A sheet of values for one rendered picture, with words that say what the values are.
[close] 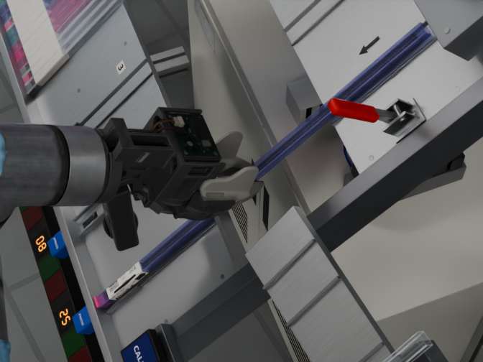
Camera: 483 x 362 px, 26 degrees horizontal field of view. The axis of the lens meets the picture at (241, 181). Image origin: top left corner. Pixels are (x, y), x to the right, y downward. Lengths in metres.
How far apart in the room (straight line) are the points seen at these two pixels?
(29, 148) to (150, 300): 0.34
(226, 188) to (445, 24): 0.28
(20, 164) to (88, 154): 0.07
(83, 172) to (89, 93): 0.40
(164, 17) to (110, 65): 1.11
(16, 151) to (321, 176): 0.63
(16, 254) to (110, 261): 0.88
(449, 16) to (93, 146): 0.34
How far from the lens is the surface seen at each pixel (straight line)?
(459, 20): 0.96
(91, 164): 0.96
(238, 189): 1.08
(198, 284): 1.16
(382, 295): 1.38
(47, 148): 0.94
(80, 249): 1.29
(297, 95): 1.48
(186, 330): 1.15
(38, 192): 0.94
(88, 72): 1.36
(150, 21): 2.43
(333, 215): 1.04
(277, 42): 1.59
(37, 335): 2.05
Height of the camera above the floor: 1.86
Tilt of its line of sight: 59 degrees down
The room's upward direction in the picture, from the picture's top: straight up
